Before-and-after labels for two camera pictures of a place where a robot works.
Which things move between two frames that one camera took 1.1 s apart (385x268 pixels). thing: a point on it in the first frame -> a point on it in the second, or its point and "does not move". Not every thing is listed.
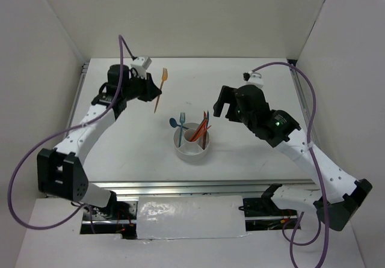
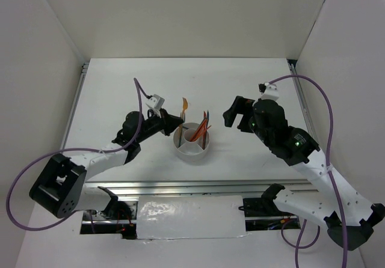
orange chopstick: x=197 y=130 does not move
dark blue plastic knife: x=205 y=131 does not move
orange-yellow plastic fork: x=164 y=77 -> x=184 y=106
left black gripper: x=151 y=91 -> x=168 y=122
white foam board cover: x=192 y=217 does not move
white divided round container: x=192 y=151 does not move
